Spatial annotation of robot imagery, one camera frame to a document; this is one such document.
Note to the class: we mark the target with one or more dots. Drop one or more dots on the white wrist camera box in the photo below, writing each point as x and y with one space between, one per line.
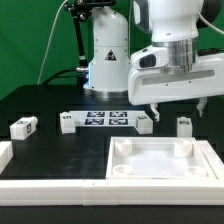
150 57

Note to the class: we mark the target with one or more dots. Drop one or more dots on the white U-shaped obstacle fence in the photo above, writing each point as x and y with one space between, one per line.
198 191

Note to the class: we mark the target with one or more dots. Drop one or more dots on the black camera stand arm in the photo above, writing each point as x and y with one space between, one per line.
80 11

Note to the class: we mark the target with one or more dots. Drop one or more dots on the white square table top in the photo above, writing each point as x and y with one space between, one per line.
157 158

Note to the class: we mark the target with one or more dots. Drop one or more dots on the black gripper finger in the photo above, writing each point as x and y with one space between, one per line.
201 105
154 111

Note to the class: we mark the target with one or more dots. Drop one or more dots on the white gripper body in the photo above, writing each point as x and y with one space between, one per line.
205 79

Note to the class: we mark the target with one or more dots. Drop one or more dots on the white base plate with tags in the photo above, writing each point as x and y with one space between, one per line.
107 118

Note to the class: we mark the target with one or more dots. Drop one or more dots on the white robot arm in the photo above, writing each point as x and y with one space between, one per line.
170 69

